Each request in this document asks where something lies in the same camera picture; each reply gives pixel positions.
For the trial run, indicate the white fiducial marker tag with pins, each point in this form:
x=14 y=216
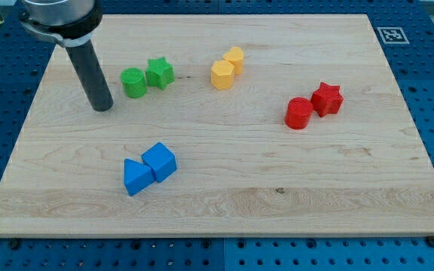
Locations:
x=392 y=35

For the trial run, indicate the green star block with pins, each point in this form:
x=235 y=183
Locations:
x=159 y=73

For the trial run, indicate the wooden board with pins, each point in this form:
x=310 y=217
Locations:
x=241 y=171

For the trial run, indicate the red cylinder block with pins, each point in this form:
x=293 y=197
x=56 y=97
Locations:
x=298 y=113

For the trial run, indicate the red star block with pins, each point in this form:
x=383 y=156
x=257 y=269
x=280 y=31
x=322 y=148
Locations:
x=327 y=99

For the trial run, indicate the yellow hexagon block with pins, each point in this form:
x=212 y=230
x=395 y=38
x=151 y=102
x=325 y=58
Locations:
x=222 y=75

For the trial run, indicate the green cylinder block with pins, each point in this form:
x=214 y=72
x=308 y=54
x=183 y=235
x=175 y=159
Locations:
x=133 y=82

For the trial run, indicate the blue triangle block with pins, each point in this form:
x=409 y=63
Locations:
x=137 y=176

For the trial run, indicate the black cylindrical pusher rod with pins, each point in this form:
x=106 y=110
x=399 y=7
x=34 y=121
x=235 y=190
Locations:
x=89 y=72

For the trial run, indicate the blue cube block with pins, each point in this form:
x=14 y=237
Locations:
x=161 y=160

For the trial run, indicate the yellow heart block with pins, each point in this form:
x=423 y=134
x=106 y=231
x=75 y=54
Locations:
x=236 y=57

